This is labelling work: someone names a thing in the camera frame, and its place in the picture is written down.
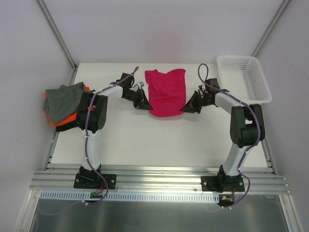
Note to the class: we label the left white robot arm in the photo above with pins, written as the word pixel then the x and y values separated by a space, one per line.
pixel 92 115

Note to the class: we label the white plastic basket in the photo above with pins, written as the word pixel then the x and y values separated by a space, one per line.
pixel 243 76

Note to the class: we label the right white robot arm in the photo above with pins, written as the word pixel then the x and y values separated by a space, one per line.
pixel 246 125

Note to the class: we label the pink t shirt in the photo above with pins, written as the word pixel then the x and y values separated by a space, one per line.
pixel 166 91

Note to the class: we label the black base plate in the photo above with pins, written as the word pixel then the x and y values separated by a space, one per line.
pixel 222 184
pixel 88 179

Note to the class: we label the white slotted cable duct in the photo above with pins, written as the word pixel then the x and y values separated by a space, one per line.
pixel 131 196

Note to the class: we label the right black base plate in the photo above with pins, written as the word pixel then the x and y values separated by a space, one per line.
pixel 222 184

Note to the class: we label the aluminium rail frame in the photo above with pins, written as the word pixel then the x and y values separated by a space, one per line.
pixel 150 154

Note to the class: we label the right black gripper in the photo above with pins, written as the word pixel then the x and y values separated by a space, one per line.
pixel 196 103

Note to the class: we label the black t shirt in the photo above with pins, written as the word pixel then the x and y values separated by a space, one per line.
pixel 67 126

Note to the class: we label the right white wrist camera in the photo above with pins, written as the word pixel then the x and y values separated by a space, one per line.
pixel 201 90

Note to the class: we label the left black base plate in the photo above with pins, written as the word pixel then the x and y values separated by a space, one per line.
pixel 88 179

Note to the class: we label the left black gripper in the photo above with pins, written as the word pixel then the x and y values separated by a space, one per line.
pixel 137 99

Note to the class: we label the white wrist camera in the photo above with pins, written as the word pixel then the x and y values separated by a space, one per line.
pixel 140 84
pixel 201 90

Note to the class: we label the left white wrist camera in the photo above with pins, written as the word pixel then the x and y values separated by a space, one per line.
pixel 140 84

